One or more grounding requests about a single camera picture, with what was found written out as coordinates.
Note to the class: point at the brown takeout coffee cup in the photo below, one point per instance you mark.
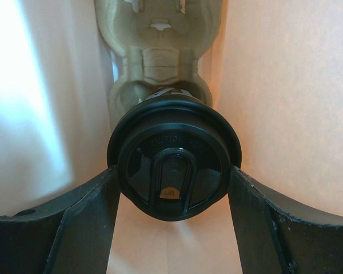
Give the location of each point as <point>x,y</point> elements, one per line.
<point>168,92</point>

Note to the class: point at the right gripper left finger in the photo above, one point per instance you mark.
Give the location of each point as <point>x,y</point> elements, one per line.
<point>69,234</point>

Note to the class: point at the black coffee cup lid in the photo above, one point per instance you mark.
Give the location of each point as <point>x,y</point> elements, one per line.
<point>173,157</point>

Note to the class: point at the orange paper gift bag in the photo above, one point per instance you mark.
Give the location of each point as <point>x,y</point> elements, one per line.
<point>275,72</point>

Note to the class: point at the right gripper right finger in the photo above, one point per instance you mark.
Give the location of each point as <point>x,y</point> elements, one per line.
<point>277,234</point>

